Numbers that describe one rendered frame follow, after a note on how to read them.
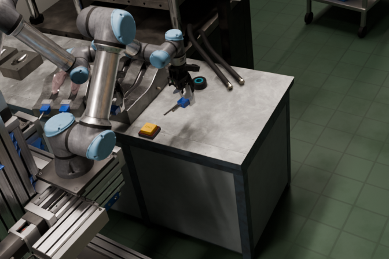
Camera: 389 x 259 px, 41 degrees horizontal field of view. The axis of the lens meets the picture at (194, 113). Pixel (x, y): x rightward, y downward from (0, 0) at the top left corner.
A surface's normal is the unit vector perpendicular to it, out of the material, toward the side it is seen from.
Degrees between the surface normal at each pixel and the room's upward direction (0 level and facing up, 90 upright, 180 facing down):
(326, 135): 0
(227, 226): 90
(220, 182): 90
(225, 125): 0
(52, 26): 0
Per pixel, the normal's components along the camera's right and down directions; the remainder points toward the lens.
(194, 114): -0.13, -0.78
